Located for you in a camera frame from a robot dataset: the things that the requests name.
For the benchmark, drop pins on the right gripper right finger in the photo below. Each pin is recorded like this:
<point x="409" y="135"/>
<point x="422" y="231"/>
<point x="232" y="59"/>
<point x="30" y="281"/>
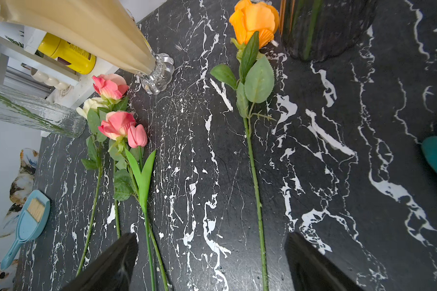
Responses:
<point x="311" y="271"/>

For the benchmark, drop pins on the dark purple ribbed vase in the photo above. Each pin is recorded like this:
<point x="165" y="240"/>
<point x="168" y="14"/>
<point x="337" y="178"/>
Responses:
<point x="321" y="29"/>

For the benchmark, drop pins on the teal dustpan with brush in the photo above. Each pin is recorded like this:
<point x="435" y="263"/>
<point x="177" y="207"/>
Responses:
<point x="31" y="223"/>

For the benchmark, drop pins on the white tiered display shelf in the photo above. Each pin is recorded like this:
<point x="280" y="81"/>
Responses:
<point x="81" y="86"/>

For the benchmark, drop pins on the yellow fluted glass vase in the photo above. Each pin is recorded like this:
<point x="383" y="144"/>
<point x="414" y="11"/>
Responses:
<point x="103" y="28"/>

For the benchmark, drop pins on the pink rose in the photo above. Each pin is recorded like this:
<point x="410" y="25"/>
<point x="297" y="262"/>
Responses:
<point x="124" y="188"/>
<point x="110" y="87"/>

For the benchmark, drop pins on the small pink tulip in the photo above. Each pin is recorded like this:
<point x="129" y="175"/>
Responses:
<point x="137" y="139"/>

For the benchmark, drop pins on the clear glass cylinder vase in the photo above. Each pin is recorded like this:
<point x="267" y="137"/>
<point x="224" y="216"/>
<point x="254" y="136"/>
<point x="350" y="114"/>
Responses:
<point x="40" y="114"/>

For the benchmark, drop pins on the orange rose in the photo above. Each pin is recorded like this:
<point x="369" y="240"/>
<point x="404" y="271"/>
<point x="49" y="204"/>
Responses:
<point x="255" y="25"/>

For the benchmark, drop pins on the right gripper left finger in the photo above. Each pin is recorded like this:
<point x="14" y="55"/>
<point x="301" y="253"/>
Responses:
<point x="112" y="270"/>

